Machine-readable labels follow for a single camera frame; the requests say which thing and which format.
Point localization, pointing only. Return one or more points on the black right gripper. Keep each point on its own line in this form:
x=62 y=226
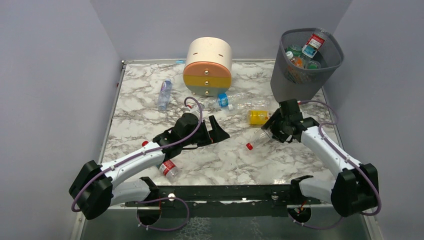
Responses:
x=276 y=129

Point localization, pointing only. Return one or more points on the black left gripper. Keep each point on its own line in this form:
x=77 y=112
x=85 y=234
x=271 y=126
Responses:
x=208 y=133

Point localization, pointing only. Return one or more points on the yellow juice bottle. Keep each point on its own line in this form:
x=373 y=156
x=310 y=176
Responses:
x=258 y=117

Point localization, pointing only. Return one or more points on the red cap bottle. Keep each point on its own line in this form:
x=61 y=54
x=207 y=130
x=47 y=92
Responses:
x=167 y=168
x=260 y=137
x=314 y=43

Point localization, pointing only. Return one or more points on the clear bottle white blue cap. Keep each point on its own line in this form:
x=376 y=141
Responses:
x=250 y=104

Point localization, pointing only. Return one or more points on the orange drink bottle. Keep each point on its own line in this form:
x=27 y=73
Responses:
x=292 y=73

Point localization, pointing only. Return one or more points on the clear bottle green white label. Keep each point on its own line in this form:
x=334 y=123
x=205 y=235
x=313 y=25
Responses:
x=313 y=65

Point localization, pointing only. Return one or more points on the green tinted bottle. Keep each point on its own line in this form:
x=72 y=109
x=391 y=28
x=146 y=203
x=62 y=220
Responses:
x=295 y=49

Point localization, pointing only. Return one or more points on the clear bottle blue label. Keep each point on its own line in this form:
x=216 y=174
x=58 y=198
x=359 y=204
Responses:
x=222 y=100

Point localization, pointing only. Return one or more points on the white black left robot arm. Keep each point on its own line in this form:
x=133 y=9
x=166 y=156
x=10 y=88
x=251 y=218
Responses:
x=132 y=165

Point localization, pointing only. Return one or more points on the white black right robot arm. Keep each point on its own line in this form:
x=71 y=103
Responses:
x=328 y=155

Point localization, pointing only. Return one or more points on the grey mesh waste bin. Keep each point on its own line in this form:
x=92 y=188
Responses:
x=330 y=56

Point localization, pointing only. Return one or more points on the cream pastel drawer cabinet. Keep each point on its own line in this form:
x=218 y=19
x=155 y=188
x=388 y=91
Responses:
x=208 y=66

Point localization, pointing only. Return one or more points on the clear bottle purple label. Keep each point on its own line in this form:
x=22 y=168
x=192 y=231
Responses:
x=164 y=95

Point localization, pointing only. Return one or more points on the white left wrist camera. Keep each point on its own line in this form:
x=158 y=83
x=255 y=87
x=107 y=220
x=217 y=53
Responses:
x=195 y=109

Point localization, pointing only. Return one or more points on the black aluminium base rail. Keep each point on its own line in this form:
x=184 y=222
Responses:
x=221 y=201

